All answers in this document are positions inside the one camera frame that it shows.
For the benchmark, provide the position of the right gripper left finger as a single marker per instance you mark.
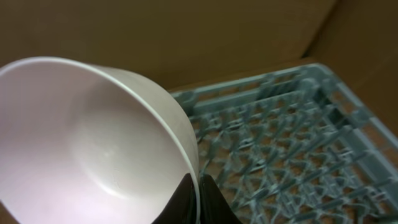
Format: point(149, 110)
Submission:
point(182, 206)

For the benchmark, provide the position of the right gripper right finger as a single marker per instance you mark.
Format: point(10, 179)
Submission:
point(214, 207)

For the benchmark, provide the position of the medium white bowl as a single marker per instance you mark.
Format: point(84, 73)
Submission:
point(86, 143)

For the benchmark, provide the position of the grey dishwasher rack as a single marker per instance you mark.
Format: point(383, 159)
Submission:
point(294, 146)

